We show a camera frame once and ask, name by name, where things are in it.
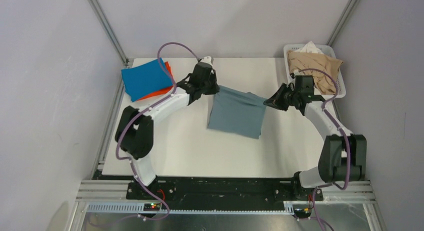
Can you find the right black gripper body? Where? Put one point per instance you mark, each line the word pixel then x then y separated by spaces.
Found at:
pixel 286 98

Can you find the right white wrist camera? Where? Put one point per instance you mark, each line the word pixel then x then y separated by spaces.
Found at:
pixel 296 72

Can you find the right controller board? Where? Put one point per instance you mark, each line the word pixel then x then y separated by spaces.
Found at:
pixel 302 213

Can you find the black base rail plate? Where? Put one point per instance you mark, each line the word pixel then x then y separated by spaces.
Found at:
pixel 218 194

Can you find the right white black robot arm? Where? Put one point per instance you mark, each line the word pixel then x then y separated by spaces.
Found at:
pixel 343 154

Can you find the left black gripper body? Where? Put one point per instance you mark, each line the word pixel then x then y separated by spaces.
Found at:
pixel 209 87

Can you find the beige t shirt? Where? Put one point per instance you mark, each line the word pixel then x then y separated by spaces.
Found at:
pixel 324 69

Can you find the folded orange t shirt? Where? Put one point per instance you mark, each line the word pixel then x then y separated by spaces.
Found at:
pixel 160 91

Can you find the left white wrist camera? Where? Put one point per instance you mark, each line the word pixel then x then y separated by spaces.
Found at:
pixel 206 61

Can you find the controller board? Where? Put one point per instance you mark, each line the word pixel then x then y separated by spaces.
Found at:
pixel 302 213
pixel 152 207

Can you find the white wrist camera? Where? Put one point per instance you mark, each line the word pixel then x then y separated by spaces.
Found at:
pixel 206 61
pixel 296 72

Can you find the left controller board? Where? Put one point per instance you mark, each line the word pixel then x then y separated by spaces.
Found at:
pixel 152 207

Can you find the aluminium frame rail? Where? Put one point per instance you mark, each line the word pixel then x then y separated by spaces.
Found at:
pixel 102 206

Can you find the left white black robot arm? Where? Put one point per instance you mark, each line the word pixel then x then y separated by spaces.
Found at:
pixel 135 131

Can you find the white t shirt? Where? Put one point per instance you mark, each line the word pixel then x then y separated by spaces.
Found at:
pixel 309 47

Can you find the folded blue t shirt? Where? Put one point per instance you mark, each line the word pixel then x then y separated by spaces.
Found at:
pixel 145 79

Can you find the grey-blue t shirt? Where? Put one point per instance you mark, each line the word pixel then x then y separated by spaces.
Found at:
pixel 237 112

